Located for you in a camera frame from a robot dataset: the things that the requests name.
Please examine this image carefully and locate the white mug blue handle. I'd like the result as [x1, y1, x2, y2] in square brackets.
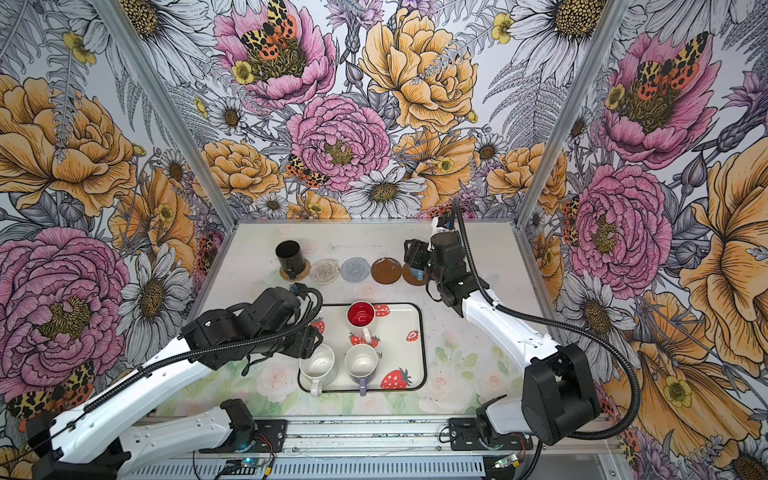
[404, 239, 430, 274]

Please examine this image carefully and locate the plain brown wooden coaster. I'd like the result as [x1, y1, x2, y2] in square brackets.
[402, 264, 430, 286]

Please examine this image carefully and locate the scratched dark brown wooden coaster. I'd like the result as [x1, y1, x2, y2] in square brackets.
[371, 257, 402, 285]

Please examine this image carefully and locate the round woven rattan coaster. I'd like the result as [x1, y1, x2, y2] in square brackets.
[278, 260, 311, 282]

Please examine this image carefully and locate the black mug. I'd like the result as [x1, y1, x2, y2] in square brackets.
[275, 240, 306, 276]

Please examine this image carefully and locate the grey-blue braided rope coaster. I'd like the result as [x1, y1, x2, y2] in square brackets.
[340, 257, 371, 283]

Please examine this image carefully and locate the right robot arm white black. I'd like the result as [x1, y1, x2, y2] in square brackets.
[427, 228, 599, 445]

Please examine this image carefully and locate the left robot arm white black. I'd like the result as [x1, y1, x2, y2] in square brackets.
[27, 283, 323, 479]

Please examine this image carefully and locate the white strawberry print tray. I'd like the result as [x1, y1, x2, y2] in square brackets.
[298, 302, 427, 397]

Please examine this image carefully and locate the red interior white mug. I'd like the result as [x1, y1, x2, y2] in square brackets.
[346, 301, 376, 345]

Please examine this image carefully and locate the green circuit board left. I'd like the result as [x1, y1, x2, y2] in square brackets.
[222, 458, 272, 476]

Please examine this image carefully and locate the green circuit board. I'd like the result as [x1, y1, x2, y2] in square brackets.
[222, 458, 272, 476]
[494, 453, 520, 469]

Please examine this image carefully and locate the green circuit board right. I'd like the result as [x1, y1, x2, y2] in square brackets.
[494, 453, 520, 469]

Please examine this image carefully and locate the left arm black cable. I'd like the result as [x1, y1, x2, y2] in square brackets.
[0, 283, 325, 480]

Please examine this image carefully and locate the white mug purple handle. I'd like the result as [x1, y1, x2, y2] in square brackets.
[344, 344, 379, 397]

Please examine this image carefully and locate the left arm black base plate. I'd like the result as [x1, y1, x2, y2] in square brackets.
[200, 420, 287, 454]

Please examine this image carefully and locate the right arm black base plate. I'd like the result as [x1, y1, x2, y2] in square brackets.
[448, 417, 534, 452]

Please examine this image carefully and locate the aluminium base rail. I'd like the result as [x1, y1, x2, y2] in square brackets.
[128, 415, 632, 479]

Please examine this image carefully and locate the aluminium corner post left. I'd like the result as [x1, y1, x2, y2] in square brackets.
[94, 1, 238, 233]

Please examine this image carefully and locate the aluminium corner post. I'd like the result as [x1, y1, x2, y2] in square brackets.
[516, 0, 630, 229]
[94, 1, 238, 233]

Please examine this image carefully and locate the aluminium corner post right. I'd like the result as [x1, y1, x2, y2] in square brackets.
[516, 0, 630, 229]

